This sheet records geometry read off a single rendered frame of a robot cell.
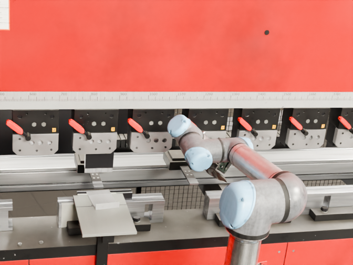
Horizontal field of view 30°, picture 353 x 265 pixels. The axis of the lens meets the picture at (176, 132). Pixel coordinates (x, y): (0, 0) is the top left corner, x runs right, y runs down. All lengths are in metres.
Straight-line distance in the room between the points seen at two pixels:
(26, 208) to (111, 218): 2.08
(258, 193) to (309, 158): 1.32
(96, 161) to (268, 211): 0.87
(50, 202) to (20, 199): 0.20
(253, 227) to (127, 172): 1.10
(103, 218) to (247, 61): 0.73
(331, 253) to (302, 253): 0.13
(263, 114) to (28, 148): 0.84
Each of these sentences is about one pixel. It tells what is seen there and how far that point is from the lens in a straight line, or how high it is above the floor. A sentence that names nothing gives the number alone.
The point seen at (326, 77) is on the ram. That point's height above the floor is 1.46.
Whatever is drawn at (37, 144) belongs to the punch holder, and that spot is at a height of 1.21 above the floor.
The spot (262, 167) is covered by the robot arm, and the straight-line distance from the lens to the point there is 1.86.
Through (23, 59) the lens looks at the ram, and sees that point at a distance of 2.16.
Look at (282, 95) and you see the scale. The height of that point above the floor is 1.39.
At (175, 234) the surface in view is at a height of 0.87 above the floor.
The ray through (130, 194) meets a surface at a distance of 2.43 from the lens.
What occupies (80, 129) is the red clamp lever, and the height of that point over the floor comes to 1.28.
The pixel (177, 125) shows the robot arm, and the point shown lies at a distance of 2.04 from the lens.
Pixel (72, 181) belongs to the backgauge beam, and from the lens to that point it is 2.65.
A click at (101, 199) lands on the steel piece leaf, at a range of 2.37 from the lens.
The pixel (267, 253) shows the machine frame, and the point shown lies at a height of 0.79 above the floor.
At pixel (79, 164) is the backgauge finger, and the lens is 2.57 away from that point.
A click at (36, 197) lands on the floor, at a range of 4.42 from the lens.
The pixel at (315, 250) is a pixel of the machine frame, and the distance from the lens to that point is 2.67.
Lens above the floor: 2.16
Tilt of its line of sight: 23 degrees down
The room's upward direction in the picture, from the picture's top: 6 degrees clockwise
